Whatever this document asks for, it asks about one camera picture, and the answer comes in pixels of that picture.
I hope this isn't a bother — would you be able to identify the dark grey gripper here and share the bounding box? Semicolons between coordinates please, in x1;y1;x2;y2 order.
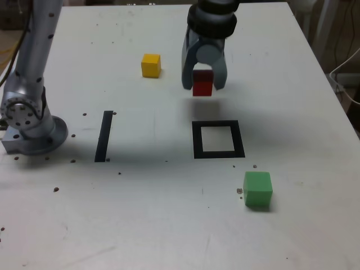
181;29;228;91

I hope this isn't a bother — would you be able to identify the red cube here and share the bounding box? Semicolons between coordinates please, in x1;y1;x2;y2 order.
192;69;214;97

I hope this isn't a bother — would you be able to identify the yellow cube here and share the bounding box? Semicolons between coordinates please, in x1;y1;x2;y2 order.
140;53;161;78

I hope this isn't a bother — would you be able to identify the green cube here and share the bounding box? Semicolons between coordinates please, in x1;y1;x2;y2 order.
242;170;273;210

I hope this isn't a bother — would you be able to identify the black tape square outline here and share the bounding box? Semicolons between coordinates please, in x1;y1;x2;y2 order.
192;120;246;160

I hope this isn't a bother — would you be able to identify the black tape strip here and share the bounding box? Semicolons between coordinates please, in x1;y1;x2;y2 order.
94;110;114;163

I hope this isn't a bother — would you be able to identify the white cable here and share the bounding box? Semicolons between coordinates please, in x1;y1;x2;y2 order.
328;47;360;106

